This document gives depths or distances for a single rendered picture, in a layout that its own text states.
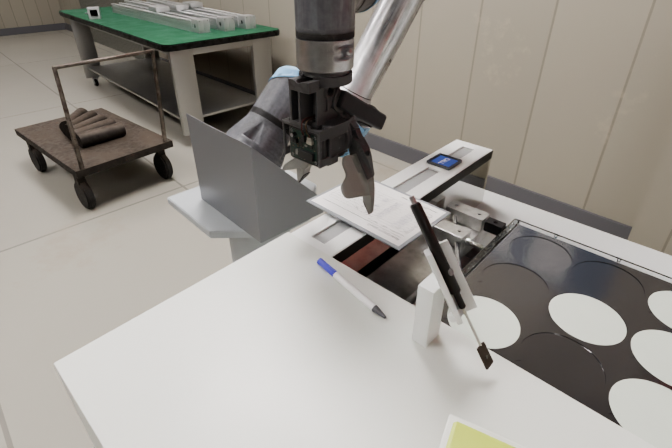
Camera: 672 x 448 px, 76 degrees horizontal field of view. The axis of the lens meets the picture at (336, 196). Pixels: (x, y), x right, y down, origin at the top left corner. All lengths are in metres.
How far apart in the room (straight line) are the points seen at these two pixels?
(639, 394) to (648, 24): 1.96
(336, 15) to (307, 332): 0.38
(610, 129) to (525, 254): 1.77
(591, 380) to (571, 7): 2.07
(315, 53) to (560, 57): 2.09
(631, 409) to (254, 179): 0.67
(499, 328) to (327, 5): 0.49
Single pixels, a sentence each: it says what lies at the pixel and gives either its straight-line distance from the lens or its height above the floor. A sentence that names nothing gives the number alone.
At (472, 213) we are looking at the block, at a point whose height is 0.91.
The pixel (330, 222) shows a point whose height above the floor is 0.96.
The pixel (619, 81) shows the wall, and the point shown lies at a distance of 2.49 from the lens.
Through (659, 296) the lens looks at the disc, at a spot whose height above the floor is 0.90.
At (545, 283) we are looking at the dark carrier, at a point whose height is 0.90.
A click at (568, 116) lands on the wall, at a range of 2.59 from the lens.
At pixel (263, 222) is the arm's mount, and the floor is 0.87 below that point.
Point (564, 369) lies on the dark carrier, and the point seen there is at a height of 0.90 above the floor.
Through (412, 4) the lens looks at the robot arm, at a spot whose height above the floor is 1.26.
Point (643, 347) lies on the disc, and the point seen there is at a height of 0.90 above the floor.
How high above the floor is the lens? 1.36
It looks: 30 degrees down
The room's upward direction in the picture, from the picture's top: straight up
